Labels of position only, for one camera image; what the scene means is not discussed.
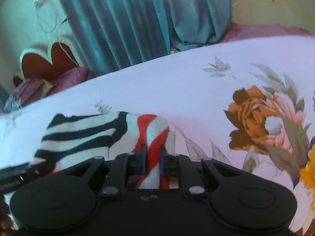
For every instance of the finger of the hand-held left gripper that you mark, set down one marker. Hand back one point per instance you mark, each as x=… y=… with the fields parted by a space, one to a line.
x=22 y=170

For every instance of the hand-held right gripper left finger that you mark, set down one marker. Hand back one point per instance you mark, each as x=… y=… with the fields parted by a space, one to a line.
x=143 y=158

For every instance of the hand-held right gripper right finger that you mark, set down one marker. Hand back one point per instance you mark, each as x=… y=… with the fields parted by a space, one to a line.
x=161 y=166

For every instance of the black red striped white garment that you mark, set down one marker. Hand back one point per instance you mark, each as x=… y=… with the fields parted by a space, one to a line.
x=81 y=137

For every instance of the person's left hand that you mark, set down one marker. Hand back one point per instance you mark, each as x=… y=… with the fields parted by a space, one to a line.
x=4 y=213

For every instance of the patterned pillow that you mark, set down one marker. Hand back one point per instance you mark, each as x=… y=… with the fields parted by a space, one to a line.
x=27 y=93

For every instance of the floral bed sheet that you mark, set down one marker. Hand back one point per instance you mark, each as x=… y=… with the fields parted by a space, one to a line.
x=184 y=78

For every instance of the blue curtain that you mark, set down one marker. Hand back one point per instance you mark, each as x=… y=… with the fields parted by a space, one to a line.
x=123 y=17

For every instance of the pink cloth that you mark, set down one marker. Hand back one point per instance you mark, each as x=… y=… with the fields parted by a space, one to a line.
x=265 y=30

